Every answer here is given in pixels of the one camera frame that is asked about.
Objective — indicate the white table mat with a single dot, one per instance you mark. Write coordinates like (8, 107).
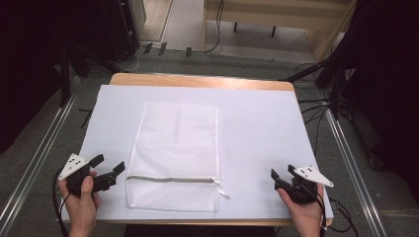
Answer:
(263, 131)

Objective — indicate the white mesh laundry bag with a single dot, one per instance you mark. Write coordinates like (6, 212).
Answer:
(174, 148)

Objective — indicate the light wooden furniture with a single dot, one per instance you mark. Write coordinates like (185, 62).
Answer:
(280, 13)

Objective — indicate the black curtain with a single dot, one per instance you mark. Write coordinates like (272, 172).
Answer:
(388, 82)
(26, 65)

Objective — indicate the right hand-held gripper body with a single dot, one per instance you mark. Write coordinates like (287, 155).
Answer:
(303, 191)

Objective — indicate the wooden table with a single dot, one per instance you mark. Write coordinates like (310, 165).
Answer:
(197, 80)

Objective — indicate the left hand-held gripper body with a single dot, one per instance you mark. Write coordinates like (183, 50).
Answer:
(75, 164)

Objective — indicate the black equipment case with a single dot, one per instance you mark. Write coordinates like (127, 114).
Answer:
(120, 26)

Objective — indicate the black metal stand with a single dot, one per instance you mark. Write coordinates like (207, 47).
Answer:
(336, 85)
(65, 75)

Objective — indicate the person's right hand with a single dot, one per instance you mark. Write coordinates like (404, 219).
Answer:
(308, 214)

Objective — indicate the person's left hand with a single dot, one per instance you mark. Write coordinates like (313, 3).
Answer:
(80, 210)

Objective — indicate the metal floor rail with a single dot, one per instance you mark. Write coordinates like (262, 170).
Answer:
(36, 158)
(354, 171)

